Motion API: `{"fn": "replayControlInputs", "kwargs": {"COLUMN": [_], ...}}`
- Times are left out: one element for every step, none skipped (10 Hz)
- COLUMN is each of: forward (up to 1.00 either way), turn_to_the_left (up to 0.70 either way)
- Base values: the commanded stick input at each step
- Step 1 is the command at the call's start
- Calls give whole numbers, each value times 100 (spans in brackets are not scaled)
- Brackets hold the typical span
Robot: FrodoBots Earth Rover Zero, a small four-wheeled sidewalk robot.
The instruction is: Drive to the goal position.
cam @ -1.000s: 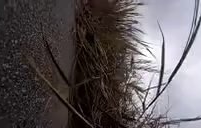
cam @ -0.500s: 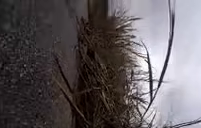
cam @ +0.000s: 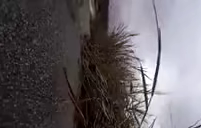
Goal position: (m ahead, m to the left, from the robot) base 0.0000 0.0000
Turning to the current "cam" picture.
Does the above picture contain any dry tall grass verge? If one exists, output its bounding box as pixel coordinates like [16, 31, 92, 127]
[62, 0, 201, 128]

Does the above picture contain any grey asphalt road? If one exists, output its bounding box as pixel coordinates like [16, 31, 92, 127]
[0, 0, 92, 128]

